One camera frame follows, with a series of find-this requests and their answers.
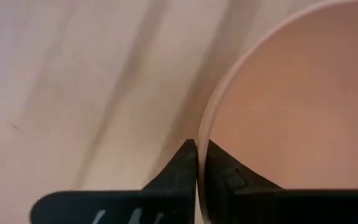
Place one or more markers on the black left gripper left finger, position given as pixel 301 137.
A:
pixel 120 208

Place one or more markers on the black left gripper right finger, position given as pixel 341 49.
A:
pixel 275 208

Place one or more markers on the salmon orange bowl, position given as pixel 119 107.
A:
pixel 291 109

